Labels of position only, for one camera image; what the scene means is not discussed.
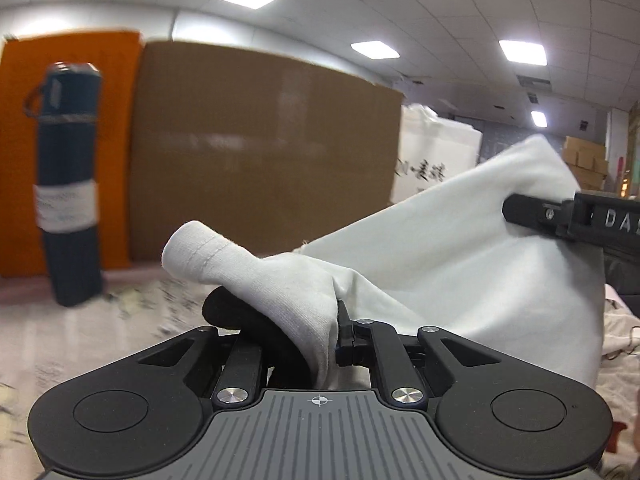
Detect patterned beige bed sheet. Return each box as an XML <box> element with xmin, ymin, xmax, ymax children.
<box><xmin>0</xmin><ymin>265</ymin><xmax>640</xmax><ymax>480</ymax></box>

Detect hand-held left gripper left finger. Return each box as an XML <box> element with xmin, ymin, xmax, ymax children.
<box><xmin>137</xmin><ymin>326</ymin><xmax>264</xmax><ymax>409</ymax></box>

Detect brown cardboard panel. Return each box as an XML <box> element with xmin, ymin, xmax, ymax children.
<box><xmin>127</xmin><ymin>40</ymin><xmax>407</xmax><ymax>263</ymax></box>

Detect dark blue thermos bottle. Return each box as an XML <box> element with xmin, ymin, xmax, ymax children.
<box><xmin>24</xmin><ymin>61</ymin><xmax>105</xmax><ymax>308</ymax></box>

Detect stack of cardboard boxes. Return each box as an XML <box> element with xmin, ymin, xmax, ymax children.
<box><xmin>561</xmin><ymin>135</ymin><xmax>610</xmax><ymax>192</ymax></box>

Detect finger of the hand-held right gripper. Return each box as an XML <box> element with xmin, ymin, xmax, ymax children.
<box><xmin>501</xmin><ymin>191</ymin><xmax>577</xmax><ymax>237</ymax></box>

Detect white garment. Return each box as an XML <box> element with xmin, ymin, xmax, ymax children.
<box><xmin>161</xmin><ymin>133</ymin><xmax>609</xmax><ymax>392</ymax></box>

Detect orange panel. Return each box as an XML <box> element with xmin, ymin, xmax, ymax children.
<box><xmin>0</xmin><ymin>30</ymin><xmax>143</xmax><ymax>278</ymax></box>

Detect white printed bag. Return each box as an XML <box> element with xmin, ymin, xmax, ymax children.
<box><xmin>390</xmin><ymin>102</ymin><xmax>484</xmax><ymax>207</ymax></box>

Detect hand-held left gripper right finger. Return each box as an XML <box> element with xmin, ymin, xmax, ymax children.
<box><xmin>336</xmin><ymin>300</ymin><xmax>503</xmax><ymax>407</ymax></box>

